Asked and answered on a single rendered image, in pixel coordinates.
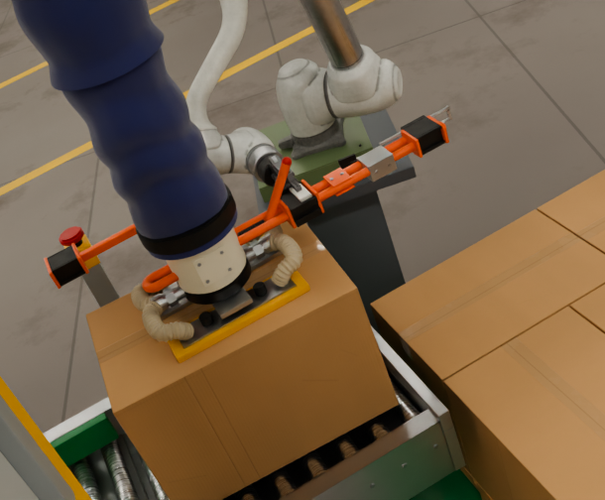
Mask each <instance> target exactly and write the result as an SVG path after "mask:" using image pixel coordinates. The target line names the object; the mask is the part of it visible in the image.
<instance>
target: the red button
mask: <svg viewBox="0 0 605 500"><path fill-rule="evenodd" d="M83 235H84V231H83V230H82V228H81V227H77V226H74V227H70V228H68V229H66V230H65V231H64V232H63V233H62V234H61V235H60V238H59V242H60V244H61V245H62V246H70V245H71V244H72V243H74V244H75V246H76V248H77V247H79V246H80V245H81V244H82V237H83Z"/></svg>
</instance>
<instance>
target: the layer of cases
mask: <svg viewBox="0 0 605 500"><path fill-rule="evenodd" d="M370 306H371V309H372V312H373V315H374V318H375V320H376V322H377V325H378V328H379V331H380V334H381V336H382V338H383V339H384V340H385V341H386V342H387V343H388V344H389V345H390V346H391V347H392V348H393V350H394V351H395V352H396V353H397V354H398V355H399V356H400V357H401V358H402V359H403V360H404V362H405V363H406V364H407V365H408V366H409V367H410V368H411V369H412V370H413V371H414V372H415V374H416V375H417V376H418V377H419V378H420V379H421V380H422V381H423V382H424V383H425V385H426V386H427V387H428V388H429V389H430V390H431V391H432V392H433V393H434V394H435V395H436V397H437V398H438V399H439V401H440V402H441V403H442V404H443V405H444V406H445V407H446V408H447V410H448V411H449V413H450V416H451V419H452V423H453V426H454V429H455V432H456V435H457V438H458V441H459V445H460V448H461V451H462V454H463V458H464V461H465V464H466V465H465V466H464V467H465V468H466V469H467V470H468V472H469V473H470V474H472V476H473V477H474V479H475V480H476V481H477V482H478V483H479V484H480V485H481V487H482V488H483V489H484V490H485V491H486V492H487V494H488V495H489V496H490V497H491V498H492V499H493V500H605V170H604V171H602V172H600V173H598V174H597V175H595V176H593V177H591V178H590V179H588V180H586V181H584V182H583V183H581V184H579V185H577V186H576V187H573V188H571V189H570V190H568V191H566V192H564V193H563V194H561V195H559V196H557V197H556V198H554V199H552V200H550V201H549V202H547V203H545V204H543V205H542V206H540V207H538V208H537V210H533V211H531V212H529V213H528V214H526V215H524V216H522V217H521V218H519V219H517V220H515V221H514V222H512V223H510V224H508V225H507V226H505V227H503V228H501V229H500V230H498V231H496V232H494V233H493V234H491V235H489V236H487V237H486V238H484V239H482V240H480V241H479V242H477V243H475V244H473V245H472V246H470V247H468V248H466V249H465V250H463V251H461V252H459V253H458V254H456V255H454V256H452V257H451V258H449V259H447V260H445V261H444V262H442V263H440V264H438V265H437V266H435V267H433V268H431V269H430V270H428V271H426V272H424V273H423V274H421V275H419V276H417V277H416V278H414V279H412V280H410V281H409V282H407V283H405V284H403V285H402V286H400V287H398V288H396V289H395V290H394V291H392V292H390V293H389V294H387V295H385V296H383V297H382V298H380V299H378V300H376V301H375V302H373V303H371V304H370Z"/></svg>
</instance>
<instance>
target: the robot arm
mask: <svg viewBox="0 0 605 500"><path fill-rule="evenodd" d="M219 1H220V5H221V9H222V24H221V28H220V31H219V34H218V36H217V38H216V40H215V42H214V44H213V45H212V47H211V49H210V51H209V53H208V55H207V57H206V58H205V60H204V62H203V64H202V66H201V68H200V70H199V72H198V73H197V75H196V77H195V79H194V81H193V83H192V85H191V87H190V89H189V92H188V94H187V97H186V103H187V106H188V110H189V118H190V121H191V122H192V123H193V124H195V125H196V126H197V127H198V129H199V130H200V132H201V133H202V136H203V139H204V142H205V145H206V150H207V157H208V158H209V159H210V161H211V162H212V163H213V164H214V165H215V167H216V168H217V170H218V172H219V173H220V174H221V175H225V174H248V175H253V176H254V177H255V178H256V179H257V180H258V181H260V182H262V183H265V184H266V185H267V186H269V187H274V186H275V183H276V180H277V176H278V173H279V170H280V166H281V163H282V159H283V155H282V154H281V153H280V152H279V151H278V150H277V149H276V148H275V146H274V144H273V143H272V142H271V140H270V139H269V138H268V137H267V136H266V135H264V134H263V133H262V132H260V131H258V130H256V129H254V128H251V127H241V128H238V129H236V130H235V131H233V132H232V133H231V134H228V135H220V134H219V133H218V131H217V127H215V126H213V125H212V124H211V123H210V121H209V120H208V117H207V113H206V106H207V101H208V98H209V96H210V94H211V92H212V90H213V88H214V87H215V85H216V83H217V82H218V80H219V78H220V77H221V76H222V74H223V72H224V71H225V69H226V67H227V66H228V64H229V62H230V61H231V59H232V57H233V56H234V54H235V52H236V50H237V49H238V47H239V45H240V43H241V40H242V38H243V35H244V32H245V29H246V24H247V16H248V0H219ZM300 2H301V4H302V7H303V9H304V11H305V13H306V15H307V17H308V19H309V21H310V23H311V25H312V27H313V29H314V31H315V33H316V35H317V37H318V39H319V41H320V43H321V44H322V46H323V48H324V50H325V52H326V54H327V56H328V58H329V63H328V65H327V68H324V67H318V65H317V64H316V63H315V62H313V61H310V60H304V59H296V60H292V61H290V62H287V63H286V64H284V65H283V66H282V67H281V68H280V70H279V73H278V78H277V82H276V90H277V97H278V102H279V105H280V108H281V111H282V113H283V116H284V118H285V121H286V123H287V125H288V127H289V129H290V131H291V135H289V136H287V137H285V138H283V139H281V140H279V141H278V143H279V147H280V149H287V148H293V151H292V154H291V156H292V159H293V160H298V159H300V158H302V157H305V156H308V155H311V154H315V153H318V152H321V151H325V150H328V149H332V148H336V147H342V146H344V145H345V144H346V140H345V138H344V135H343V121H344V118H346V117H356V116H362V115H368V114H372V113H376V112H379V111H382V110H384V109H387V108H388V107H390V106H392V105H393V104H395V103H396V102H397V100H398V99H399V98H400V97H401V96H402V92H403V80H402V74H401V71H400V69H399V68H398V67H397V66H396V65H395V64H394V63H393V62H391V61H389V60H387V59H380V57H379V56H377V55H376V54H375V53H374V52H373V51H372V50H371V49H370V48H369V47H367V46H364V45H360V44H359V41H358V39H357V37H356V35H355V33H354V31H353V28H352V26H351V24H350V22H349V20H348V17H347V15H346V13H345V11H344V9H343V6H342V4H341V2H340V0H300ZM294 175H295V173H294V172H293V171H292V170H291V169H290V170H289V173H288V176H287V180H286V183H285V186H284V189H285V188H289V190H290V192H291V193H292V194H293V195H294V196H295V197H296V198H297V199H298V200H299V201H300V202H303V201H305V200H307V199H309V198H311V197H312V194H311V193H310V192H309V191H308V190H307V189H306V188H305V187H303V186H302V185H301V184H299V181H298V180H297V179H296V178H295V177H294Z"/></svg>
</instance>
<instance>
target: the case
mask: <svg viewBox="0 0 605 500"><path fill-rule="evenodd" d="M280 225H281V227H282V229H283V234H287V235H288V236H290V237H291V238H293V239H294V240H295V241H296V242H297V243H298V245H299V246H300V248H301V250H302V263H301V266H300V267H299V268H298V269H297V271H298V272H299V273H300V275H301V276H302V277H303V278H304V280H305V281H306V282H307V283H308V285H309V287H310V290H309V291H308V292H306V293H304V294H303V295H301V296H299V297H297V298H296V299H294V300H292V301H290V302H288V303H287V304H285V305H283V306H281V307H280V308H278V309H276V310H274V311H273V312H270V313H268V314H266V315H265V316H263V317H261V318H259V319H258V320H256V321H254V322H252V323H250V324H249V325H247V326H245V327H243V328H242V329H240V330H238V331H236V332H234V333H233V334H231V335H229V336H227V337H225V338H224V339H222V340H220V341H218V342H217V343H215V344H213V345H211V346H209V347H208V348H206V349H204V350H202V351H200V352H199V353H197V354H195V355H193V356H192V357H191V358H189V359H187V360H185V361H184V362H182V363H179V362H178V361H177V359H176V357H175V355H174V353H173V351H172V349H171V347H170V345H169V343H168V342H164V341H158V340H157V339H154V338H152V336H151V335H150V334H149V333H148V332H147V330H146V329H145V327H144V324H143V320H142V313H143V312H140V311H139V310H138V309H137V308H136V307H135V306H134V305H133V303H132V300H131V293H132V292H131V293H129V294H127V295H125V296H123V297H121V298H119V299H117V300H115V301H113V302H111V303H109V304H107V305H105V306H103V307H101V308H99V309H97V310H95V311H93V312H90V313H88V314H87V315H86V319H87V323H88V327H89V330H90V334H91V337H92V341H93V344H94V348H95V352H96V355H97V359H98V362H99V366H100V369H101V373H102V377H103V380H104V384H105V387H106V391H107V394H108V398H109V402H110V405H111V409H112V412H113V415H114V416H115V418H116V419H117V421H118V422H119V424H120V425H121V427H122V428H123V430H124V431H125V433H126V435H127V436H128V438H129V439H130V441H131V442H132V444H133V445H134V446H135V447H136V449H137V450H138V452H139V453H140V455H141V456H142V458H143V459H144V461H145V462H146V464H147V465H148V467H149V468H150V470H151V471H152V473H153V475H154V476H155V478H156V479H157V481H158V482H159V484H160V485H161V487H162V488H163V490H164V491H165V493H166V494H167V496H168V497H169V499H170V500H222V499H224V498H226V497H228V496H230V495H231V494H233V493H235V492H237V491H239V490H241V489H243V488H244V487H246V486H248V485H250V484H252V483H254V482H256V481H257V480H259V479H261V478H263V477H265V476H267V475H269V474H270V473H272V472H274V471H276V470H278V469H280V468H282V467H283V466H285V465H287V464H289V463H291V462H293V461H295V460H296V459H298V458H300V457H302V456H304V455H306V454H308V453H309V452H311V451H313V450H315V449H317V448H319V447H321V446H322V445H324V444H326V443H328V442H330V441H332V440H334V439H335V438H338V437H340V436H342V435H344V434H346V433H347V432H349V431H351V430H353V429H355V428H357V427H359V426H360V425H362V424H364V423H366V422H368V421H370V420H372V419H373V418H375V417H377V416H379V415H381V414H383V413H385V412H386V411H388V410H390V409H392V408H394V407H396V406H398V405H399V402H398V399H397V396H396V394H395V391H394V388H393V385H392V382H391V380H390V377H389V374H388V371H387V369H386V366H385V363H384V360H383V357H382V355H381V352H380V349H379V346H378V344H377V341H376V338H375V335H374V332H373V330H372V327H371V324H370V321H369V319H368V316H367V314H366V311H365V308H364V306H363V303H362V300H361V297H360V295H359V292H358V289H357V287H356V286H355V285H354V283H353V282H352V281H351V280H350V278H349V277H348V276H347V275H346V273H345V272H344V271H343V270H342V268H341V267H340V266H339V265H338V263H337V262H336V261H335V260H334V258H333V257H332V256H331V255H330V253H329V252H328V251H327V250H326V248H325V247H324V246H323V245H322V243H321V242H320V241H319V240H318V238H317V237H316V236H315V235H314V233H313V232H312V231H311V230H310V228H309V227H308V226H307V225H306V223H305V224H303V225H302V226H300V227H297V228H292V226H291V225H290V224H289V223H288V222H287V221H286V222H284V223H282V224H280ZM284 258H285V256H284V254H282V255H280V256H278V257H276V258H274V259H273V260H271V261H269V262H267V263H265V264H264V265H262V266H260V267H258V268H256V269H255V270H253V271H251V275H250V277H249V280H248V281H247V283H246V284H245V285H244V286H243V288H244V289H245V290H248V289H250V288H252V287H253V286H254V285H255V284H256V283H257V282H262V281H264V280H266V279H268V278H270V277H271V276H273V274H274V272H275V269H276V268H278V265H279V264H281V261H284ZM212 309H214V306H213V304H210V305H198V304H191V305H190V306H188V307H186V308H184V309H182V310H181V311H179V312H176V313H174V314H173V315H171V316H169V317H167V318H165V319H164V320H162V322H163V323H164V324H167V323H168V324H170V322H172V323H174V322H175V321H177V322H180V321H182V322H190V321H192V320H193V319H195V318H197V317H199V316H200V314H201V313H204V312H209V311H210V310H212Z"/></svg>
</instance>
